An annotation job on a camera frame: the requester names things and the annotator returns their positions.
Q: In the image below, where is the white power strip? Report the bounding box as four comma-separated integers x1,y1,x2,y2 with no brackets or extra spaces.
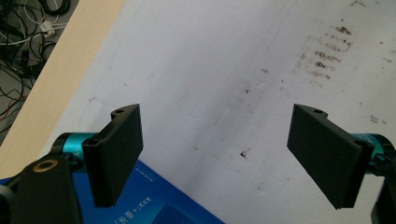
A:
39,21,57,39

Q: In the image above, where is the tangle of floor cables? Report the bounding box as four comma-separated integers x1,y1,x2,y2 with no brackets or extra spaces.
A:
0,0,79,139

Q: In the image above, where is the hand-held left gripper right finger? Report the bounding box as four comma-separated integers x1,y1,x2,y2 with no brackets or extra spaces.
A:
286,104,375,210

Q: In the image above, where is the blue-sided cardboard box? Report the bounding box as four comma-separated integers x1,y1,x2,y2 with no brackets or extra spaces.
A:
0,159,226,224

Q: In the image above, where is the white foam mat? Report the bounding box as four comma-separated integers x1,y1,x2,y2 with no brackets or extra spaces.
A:
38,0,396,224

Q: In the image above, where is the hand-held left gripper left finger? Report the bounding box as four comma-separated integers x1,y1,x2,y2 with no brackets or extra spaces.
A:
81,104,145,208

